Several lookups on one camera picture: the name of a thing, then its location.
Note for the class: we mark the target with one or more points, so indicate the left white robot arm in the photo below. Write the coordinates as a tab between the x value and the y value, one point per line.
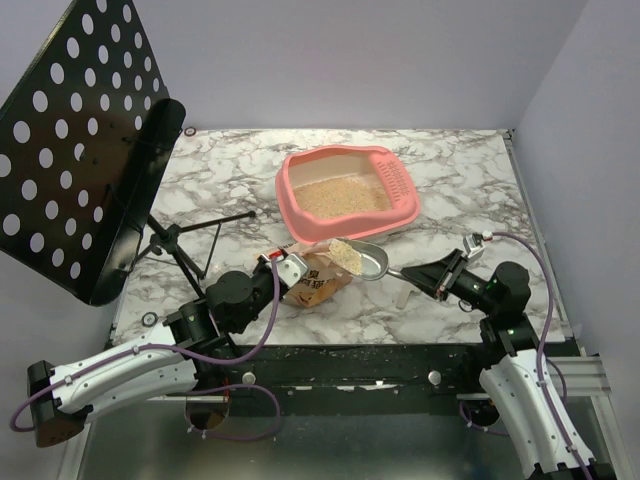
176	356

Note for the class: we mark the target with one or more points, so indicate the silver metal litter scoop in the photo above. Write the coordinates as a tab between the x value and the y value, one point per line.
362	259

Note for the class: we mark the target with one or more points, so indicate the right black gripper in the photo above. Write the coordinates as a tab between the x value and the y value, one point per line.
447	278

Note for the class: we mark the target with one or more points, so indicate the pink cat litter box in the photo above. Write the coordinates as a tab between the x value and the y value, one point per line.
372	165

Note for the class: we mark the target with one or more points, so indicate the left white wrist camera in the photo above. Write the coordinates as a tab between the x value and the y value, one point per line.
291	268

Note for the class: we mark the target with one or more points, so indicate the black perforated music stand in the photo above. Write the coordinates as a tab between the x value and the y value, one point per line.
86	137

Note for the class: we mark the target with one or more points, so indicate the grey bag sealing clip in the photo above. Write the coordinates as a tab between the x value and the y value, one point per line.
403	297

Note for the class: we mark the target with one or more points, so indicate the beige cat litter bag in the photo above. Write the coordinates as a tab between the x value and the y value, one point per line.
322	279

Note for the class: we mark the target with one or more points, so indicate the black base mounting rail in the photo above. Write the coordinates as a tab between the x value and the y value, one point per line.
350	380

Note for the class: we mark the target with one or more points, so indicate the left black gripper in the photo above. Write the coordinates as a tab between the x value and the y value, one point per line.
265	268

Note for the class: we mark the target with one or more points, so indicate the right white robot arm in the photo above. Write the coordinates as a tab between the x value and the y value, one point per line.
515	374

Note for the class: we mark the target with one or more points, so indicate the small round washer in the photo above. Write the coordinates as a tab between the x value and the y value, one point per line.
149	319

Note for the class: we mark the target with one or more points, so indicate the clean litter in box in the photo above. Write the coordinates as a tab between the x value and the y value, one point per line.
338	197

